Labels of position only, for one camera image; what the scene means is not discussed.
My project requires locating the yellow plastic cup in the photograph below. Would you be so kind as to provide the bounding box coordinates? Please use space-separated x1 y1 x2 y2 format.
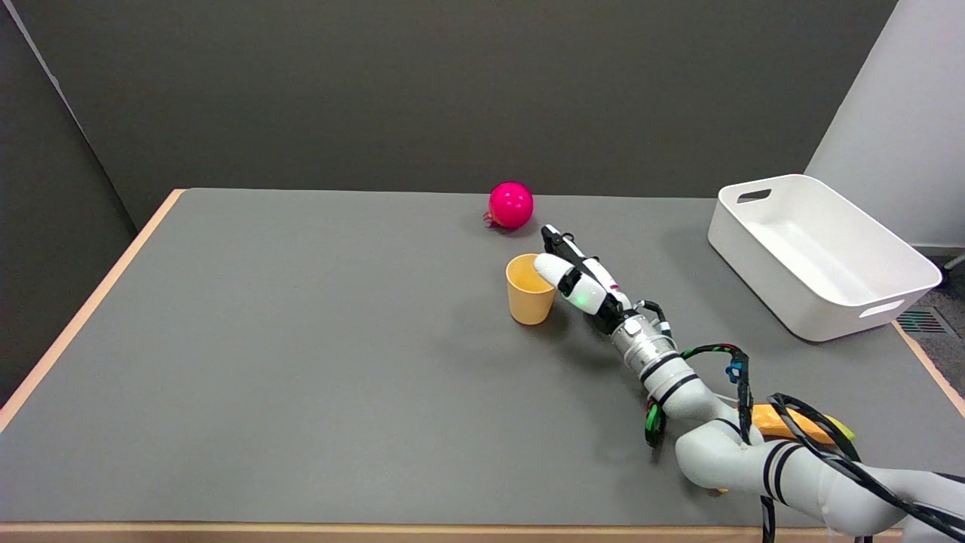
505 253 557 327

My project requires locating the white plastic bin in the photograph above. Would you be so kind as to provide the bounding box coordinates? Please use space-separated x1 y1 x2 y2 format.
707 174 943 342

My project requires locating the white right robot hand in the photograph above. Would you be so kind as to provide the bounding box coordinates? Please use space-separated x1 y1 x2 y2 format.
533 224 634 333

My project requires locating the black cable bundle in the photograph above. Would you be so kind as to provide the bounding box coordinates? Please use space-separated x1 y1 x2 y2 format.
633 299 965 543

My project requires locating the yellow toy banana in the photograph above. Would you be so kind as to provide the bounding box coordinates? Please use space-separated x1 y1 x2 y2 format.
709 403 857 496

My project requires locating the red pomegranate toy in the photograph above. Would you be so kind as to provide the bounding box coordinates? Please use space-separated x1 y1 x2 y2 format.
482 181 535 231

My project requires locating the floor vent grate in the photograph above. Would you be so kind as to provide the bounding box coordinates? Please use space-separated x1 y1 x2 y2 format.
895 307 952 336

